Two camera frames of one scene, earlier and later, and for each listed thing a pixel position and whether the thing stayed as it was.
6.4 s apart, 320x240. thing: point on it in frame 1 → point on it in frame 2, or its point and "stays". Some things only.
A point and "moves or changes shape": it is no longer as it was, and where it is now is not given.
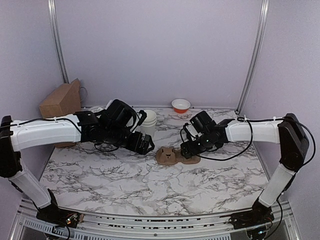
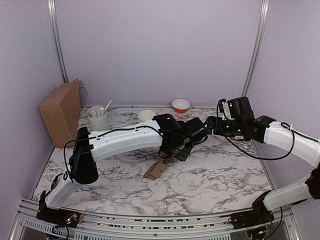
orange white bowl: (180, 105) stays
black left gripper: (143, 149) → (183, 157)
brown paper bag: (66, 100) stays
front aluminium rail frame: (25, 224) stays
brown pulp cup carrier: (169, 156) moves or changes shape
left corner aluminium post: (51, 5) stays
